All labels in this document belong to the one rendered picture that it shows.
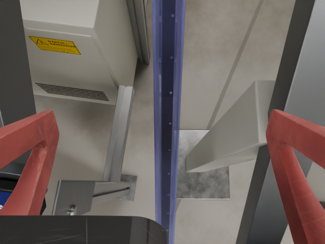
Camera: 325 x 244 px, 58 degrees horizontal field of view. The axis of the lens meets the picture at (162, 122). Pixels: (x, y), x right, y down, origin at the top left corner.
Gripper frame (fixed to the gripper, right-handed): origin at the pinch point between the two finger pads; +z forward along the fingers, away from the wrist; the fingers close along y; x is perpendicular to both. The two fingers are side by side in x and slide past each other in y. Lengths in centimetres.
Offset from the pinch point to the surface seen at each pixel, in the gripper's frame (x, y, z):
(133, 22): 19, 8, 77
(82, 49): 16, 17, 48
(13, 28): 1.2, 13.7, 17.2
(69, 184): 19.2, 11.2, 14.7
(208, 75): 45, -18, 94
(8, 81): 5.4, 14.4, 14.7
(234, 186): 74, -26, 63
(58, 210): 19.6, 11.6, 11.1
